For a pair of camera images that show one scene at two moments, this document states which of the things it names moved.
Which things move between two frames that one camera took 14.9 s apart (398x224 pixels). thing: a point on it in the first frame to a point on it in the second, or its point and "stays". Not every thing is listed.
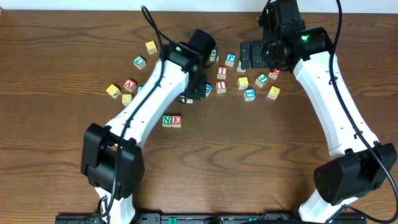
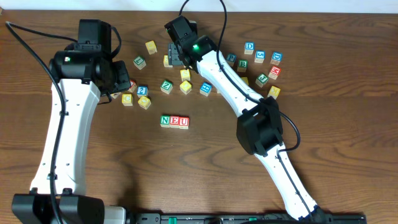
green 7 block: x=140 y=61 stays
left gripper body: x=198 y=88 to x=121 y=78
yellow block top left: x=151 y=47 stays
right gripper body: x=245 y=54 to x=174 y=55
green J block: x=262 y=79 stays
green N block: x=166 y=121 stays
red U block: x=188 y=101 to x=184 y=121
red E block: x=176 y=121 stays
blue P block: x=231 y=59 stays
